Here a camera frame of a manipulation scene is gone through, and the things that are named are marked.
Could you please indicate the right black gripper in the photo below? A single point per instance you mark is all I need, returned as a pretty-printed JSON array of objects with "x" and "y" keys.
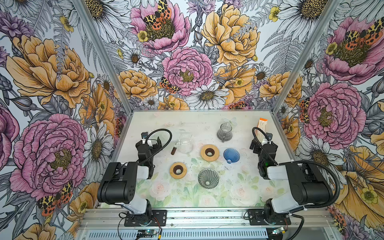
[{"x": 261, "y": 146}]

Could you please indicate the grey glass dripper cone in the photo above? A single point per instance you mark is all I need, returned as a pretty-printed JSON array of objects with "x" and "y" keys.
[{"x": 208, "y": 178}]

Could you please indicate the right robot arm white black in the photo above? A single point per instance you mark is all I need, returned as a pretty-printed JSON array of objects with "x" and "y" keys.
[{"x": 307, "y": 186}]

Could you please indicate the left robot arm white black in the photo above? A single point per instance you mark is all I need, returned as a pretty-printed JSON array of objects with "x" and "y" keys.
[{"x": 118, "y": 185}]

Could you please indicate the coffee filter pack orange top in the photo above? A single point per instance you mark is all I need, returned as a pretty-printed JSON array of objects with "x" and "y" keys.
[{"x": 262, "y": 124}]

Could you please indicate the blue glass dripper cone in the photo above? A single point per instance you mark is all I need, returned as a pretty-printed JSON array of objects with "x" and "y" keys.
[{"x": 231, "y": 155}]

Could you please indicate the smoked grey glass carafe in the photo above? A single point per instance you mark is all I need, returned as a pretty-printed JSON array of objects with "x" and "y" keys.
[{"x": 225, "y": 134}]

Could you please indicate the green circuit board right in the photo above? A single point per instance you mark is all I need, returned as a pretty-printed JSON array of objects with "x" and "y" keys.
[{"x": 280, "y": 230}]

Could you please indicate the green circuit board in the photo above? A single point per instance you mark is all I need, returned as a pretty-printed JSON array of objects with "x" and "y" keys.
[
  {"x": 280, "y": 230},
  {"x": 146, "y": 233}
]

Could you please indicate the green circuit board left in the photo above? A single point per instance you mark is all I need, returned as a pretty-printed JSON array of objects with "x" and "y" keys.
[{"x": 146, "y": 233}]

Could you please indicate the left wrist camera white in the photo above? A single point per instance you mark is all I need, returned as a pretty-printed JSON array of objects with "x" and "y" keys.
[{"x": 144, "y": 136}]

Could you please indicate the clear glass carafe brown handle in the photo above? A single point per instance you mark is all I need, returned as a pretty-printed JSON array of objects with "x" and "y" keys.
[{"x": 184, "y": 144}]

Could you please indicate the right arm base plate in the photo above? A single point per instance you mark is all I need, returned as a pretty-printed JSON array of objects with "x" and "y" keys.
[{"x": 260, "y": 217}]

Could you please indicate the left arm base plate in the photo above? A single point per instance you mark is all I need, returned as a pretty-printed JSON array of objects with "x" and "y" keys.
[{"x": 154, "y": 219}]

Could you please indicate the aluminium front rail frame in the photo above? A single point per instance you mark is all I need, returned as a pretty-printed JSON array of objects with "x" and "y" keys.
[{"x": 208, "y": 224}]

